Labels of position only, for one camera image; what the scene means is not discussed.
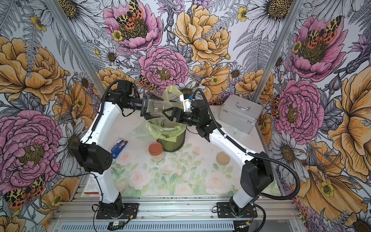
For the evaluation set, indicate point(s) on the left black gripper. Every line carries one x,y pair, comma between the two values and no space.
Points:
147,115

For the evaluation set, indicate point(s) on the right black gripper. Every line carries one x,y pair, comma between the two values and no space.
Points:
174,113

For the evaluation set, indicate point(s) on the clear plastic rice jar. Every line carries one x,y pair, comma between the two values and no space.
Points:
155,107

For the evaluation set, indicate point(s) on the jar with red-brown lid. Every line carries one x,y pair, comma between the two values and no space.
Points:
156,151

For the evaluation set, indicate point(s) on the beige jar lid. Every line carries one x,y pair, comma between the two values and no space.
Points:
223,158

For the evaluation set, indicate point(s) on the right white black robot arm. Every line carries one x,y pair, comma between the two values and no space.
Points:
256,173

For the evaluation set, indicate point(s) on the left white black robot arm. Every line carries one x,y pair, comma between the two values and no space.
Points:
90,152

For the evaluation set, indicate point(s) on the yellow-green plastic bin bag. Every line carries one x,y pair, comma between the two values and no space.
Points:
172,95

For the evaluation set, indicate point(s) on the clear plastic container lid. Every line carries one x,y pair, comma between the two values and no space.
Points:
141,133

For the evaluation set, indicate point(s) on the black mesh trash bin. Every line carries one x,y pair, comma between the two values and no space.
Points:
171,135

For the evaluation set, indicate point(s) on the blue packaged item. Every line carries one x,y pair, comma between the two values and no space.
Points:
118,147

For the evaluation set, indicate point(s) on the floral table mat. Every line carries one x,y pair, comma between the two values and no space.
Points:
190,171

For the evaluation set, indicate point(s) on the silver aluminium case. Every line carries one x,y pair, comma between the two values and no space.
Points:
240,113

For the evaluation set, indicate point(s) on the red white cardboard box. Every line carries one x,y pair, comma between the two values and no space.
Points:
90,187

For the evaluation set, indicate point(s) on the small green circuit board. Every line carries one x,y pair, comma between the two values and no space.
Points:
116,225

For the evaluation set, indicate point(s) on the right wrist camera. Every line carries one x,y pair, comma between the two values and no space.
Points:
186,103

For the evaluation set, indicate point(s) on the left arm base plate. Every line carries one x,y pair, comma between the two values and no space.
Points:
117,211

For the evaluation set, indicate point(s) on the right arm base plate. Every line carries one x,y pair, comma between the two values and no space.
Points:
231,210

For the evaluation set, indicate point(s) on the aluminium front rail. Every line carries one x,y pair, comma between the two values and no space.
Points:
171,214

